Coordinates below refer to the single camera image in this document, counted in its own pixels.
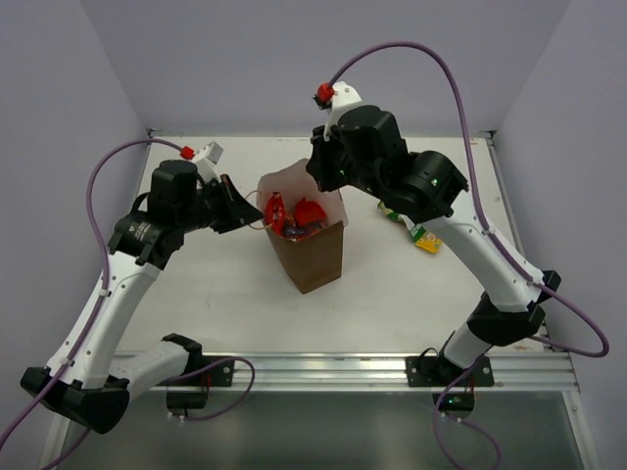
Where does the red gummy candy packet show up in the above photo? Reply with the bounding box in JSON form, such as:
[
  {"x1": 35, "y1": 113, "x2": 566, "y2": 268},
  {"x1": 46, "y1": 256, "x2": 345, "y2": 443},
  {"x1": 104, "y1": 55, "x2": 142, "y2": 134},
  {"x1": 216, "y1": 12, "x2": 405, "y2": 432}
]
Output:
[{"x1": 292, "y1": 198, "x2": 327, "y2": 240}]

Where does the brown paper bag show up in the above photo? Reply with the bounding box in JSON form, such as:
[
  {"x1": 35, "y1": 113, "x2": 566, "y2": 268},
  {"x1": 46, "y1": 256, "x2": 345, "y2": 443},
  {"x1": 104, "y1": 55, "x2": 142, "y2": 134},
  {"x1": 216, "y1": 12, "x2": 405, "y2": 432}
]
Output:
[{"x1": 252, "y1": 159, "x2": 348, "y2": 294}]

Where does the green snack packet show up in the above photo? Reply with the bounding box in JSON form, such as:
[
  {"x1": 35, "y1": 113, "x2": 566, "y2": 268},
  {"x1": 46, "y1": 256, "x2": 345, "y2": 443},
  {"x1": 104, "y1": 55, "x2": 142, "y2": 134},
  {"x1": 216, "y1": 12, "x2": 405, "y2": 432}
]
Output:
[{"x1": 377, "y1": 201, "x2": 416, "y2": 231}]

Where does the large red snack packet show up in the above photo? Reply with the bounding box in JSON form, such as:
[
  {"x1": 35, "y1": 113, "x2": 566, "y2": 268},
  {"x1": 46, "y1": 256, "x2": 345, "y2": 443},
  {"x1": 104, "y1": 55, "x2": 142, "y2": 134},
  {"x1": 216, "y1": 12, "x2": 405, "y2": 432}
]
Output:
[{"x1": 264, "y1": 192, "x2": 287, "y2": 236}]

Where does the yellow candy packet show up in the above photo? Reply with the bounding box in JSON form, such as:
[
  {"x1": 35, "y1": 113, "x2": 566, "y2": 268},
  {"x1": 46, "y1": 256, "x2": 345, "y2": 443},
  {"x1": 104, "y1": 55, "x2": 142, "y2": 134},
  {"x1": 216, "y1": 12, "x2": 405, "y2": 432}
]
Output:
[{"x1": 410, "y1": 224, "x2": 443, "y2": 255}]

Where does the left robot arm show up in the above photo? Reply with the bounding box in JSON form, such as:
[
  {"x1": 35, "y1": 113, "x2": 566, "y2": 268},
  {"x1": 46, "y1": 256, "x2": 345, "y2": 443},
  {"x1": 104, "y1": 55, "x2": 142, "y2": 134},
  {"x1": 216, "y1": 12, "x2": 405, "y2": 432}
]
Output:
[{"x1": 21, "y1": 160, "x2": 263, "y2": 434}]

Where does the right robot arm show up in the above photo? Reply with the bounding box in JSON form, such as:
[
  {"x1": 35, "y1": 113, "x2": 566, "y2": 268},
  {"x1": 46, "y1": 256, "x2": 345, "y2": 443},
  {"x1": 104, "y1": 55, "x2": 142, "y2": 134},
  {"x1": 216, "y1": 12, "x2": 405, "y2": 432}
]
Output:
[{"x1": 307, "y1": 105, "x2": 561, "y2": 369}]

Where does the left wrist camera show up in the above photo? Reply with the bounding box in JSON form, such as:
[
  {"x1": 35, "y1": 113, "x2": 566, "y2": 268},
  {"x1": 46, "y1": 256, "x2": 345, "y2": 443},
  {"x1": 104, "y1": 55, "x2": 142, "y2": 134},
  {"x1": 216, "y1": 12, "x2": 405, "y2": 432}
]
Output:
[{"x1": 179, "y1": 141, "x2": 223, "y2": 183}]

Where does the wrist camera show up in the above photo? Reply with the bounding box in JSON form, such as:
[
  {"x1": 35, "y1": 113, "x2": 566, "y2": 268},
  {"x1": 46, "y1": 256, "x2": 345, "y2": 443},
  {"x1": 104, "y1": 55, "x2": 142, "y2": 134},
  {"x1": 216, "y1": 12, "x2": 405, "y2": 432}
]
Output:
[
  {"x1": 313, "y1": 81, "x2": 363, "y2": 141},
  {"x1": 179, "y1": 141, "x2": 223, "y2": 183}
]

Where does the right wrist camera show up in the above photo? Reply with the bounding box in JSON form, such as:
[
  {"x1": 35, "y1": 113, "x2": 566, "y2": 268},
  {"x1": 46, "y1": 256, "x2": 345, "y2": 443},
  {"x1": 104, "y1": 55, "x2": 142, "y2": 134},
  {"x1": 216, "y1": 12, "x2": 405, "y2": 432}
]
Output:
[{"x1": 313, "y1": 81, "x2": 363, "y2": 141}]

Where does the aluminium rail frame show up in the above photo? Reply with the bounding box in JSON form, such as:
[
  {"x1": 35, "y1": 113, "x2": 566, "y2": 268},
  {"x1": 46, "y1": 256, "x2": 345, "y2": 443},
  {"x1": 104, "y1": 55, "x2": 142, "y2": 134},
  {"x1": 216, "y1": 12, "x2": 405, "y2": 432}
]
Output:
[{"x1": 46, "y1": 129, "x2": 589, "y2": 470}]

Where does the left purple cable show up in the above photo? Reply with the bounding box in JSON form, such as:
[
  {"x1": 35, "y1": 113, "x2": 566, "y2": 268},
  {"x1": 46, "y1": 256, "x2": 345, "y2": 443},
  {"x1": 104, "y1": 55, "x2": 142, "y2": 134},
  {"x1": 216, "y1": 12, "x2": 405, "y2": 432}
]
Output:
[{"x1": 0, "y1": 138, "x2": 256, "y2": 470}]

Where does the purple cable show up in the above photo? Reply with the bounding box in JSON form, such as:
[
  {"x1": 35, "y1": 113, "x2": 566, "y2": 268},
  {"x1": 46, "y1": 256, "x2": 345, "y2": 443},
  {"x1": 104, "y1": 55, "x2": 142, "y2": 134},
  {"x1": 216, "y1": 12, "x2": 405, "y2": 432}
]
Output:
[
  {"x1": 325, "y1": 41, "x2": 611, "y2": 470},
  {"x1": 0, "y1": 138, "x2": 256, "y2": 470}
]

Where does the left black base bracket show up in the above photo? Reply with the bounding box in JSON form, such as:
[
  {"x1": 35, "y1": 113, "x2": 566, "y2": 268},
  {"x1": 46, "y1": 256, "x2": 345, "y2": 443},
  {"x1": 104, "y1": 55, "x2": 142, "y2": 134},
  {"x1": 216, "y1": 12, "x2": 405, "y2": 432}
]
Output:
[{"x1": 165, "y1": 355, "x2": 235, "y2": 416}]

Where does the black base bracket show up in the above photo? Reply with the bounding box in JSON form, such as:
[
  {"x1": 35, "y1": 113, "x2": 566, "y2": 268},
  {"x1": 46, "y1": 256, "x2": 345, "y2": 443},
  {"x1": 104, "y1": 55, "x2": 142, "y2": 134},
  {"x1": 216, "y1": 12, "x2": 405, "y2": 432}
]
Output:
[
  {"x1": 165, "y1": 355, "x2": 235, "y2": 416},
  {"x1": 405, "y1": 348, "x2": 495, "y2": 418}
]

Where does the right black base bracket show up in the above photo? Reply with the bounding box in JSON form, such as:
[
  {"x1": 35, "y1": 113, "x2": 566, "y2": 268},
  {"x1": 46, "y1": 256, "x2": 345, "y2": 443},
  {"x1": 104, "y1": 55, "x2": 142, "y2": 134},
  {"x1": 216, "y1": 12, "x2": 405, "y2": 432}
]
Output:
[{"x1": 405, "y1": 348, "x2": 495, "y2": 418}]

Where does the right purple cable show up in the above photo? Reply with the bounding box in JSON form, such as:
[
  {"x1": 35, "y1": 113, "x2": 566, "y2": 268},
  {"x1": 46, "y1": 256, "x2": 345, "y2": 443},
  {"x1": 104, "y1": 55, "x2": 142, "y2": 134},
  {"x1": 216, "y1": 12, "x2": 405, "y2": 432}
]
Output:
[{"x1": 325, "y1": 41, "x2": 611, "y2": 470}]

